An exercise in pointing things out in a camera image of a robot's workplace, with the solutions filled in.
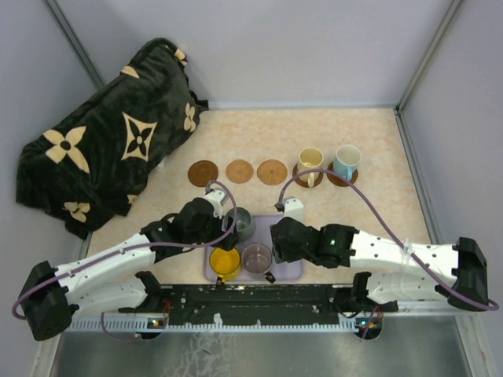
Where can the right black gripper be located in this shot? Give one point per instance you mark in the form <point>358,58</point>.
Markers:
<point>282,254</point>

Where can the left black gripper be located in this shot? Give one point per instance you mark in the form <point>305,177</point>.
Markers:
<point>229,242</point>

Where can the mauve purple mug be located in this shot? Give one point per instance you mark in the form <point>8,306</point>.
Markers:
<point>257,259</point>

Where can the yellow mug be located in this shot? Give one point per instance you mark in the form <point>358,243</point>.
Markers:
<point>225,264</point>

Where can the grey green mug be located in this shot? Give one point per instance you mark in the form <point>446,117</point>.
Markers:
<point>245,225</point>

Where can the dark wooden coaster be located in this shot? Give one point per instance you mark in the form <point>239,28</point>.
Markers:
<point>201,172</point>
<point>300,181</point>
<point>334,180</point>

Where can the woven coaster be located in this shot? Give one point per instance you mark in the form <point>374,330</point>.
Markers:
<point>239,171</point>
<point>272,172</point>

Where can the cream mug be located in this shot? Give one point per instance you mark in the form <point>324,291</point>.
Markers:
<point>310,159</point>

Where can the light blue mug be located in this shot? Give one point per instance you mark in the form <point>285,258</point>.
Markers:
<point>346,161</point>

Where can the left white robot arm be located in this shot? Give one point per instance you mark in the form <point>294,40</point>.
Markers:
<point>118,279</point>

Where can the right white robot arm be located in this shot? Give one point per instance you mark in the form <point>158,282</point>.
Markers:
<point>390,272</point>

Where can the lavender plastic tray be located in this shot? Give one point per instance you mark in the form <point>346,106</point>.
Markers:
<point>283,272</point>

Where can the black floral plush blanket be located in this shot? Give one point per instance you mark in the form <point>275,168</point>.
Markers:
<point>94,163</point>

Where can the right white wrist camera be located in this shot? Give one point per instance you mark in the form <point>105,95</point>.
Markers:
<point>291,207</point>

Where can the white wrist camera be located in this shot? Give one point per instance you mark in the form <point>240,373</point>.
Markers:
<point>217,198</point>
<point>291,207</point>

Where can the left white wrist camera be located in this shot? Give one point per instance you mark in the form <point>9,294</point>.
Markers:
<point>217,198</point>

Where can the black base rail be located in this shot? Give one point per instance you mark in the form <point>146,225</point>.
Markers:
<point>271,304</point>

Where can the aluminium frame rail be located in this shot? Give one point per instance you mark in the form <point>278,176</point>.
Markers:
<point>146,324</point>

